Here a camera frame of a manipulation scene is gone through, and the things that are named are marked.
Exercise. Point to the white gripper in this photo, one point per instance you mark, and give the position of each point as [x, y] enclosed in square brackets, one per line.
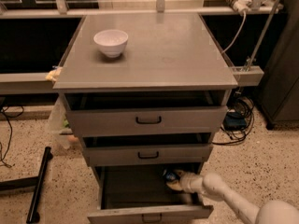
[188, 183]

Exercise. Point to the blue pepsi can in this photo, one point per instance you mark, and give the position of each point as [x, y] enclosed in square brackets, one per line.
[170, 176]

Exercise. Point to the middle grey drawer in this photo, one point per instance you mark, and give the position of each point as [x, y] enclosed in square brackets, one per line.
[146, 149]

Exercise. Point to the grey drawer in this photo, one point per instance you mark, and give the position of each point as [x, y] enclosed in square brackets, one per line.
[116, 114]
[138, 195]
[146, 149]

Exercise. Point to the bottom grey drawer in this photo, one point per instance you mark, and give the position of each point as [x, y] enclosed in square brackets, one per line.
[138, 195]

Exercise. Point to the grey drawer cabinet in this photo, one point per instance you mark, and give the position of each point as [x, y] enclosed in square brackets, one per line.
[144, 94]

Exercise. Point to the top grey drawer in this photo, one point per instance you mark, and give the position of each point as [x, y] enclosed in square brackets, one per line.
[116, 114]

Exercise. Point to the dark grey side cabinet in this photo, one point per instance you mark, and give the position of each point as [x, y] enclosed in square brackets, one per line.
[278, 93]

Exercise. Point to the clear plastic bag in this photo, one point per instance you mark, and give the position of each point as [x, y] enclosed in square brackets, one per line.
[59, 128]

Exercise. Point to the black table leg base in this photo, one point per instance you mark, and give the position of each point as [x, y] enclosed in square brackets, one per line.
[35, 182]

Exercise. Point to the white ceramic bowl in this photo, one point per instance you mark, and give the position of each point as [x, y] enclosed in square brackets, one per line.
[112, 42]

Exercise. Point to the yellow sponge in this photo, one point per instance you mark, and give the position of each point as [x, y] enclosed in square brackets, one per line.
[54, 74]

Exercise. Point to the white power strip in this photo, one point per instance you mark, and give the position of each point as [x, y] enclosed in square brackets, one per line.
[240, 6]

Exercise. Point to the grey metal rail frame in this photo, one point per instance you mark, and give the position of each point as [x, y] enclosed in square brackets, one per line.
[124, 11]

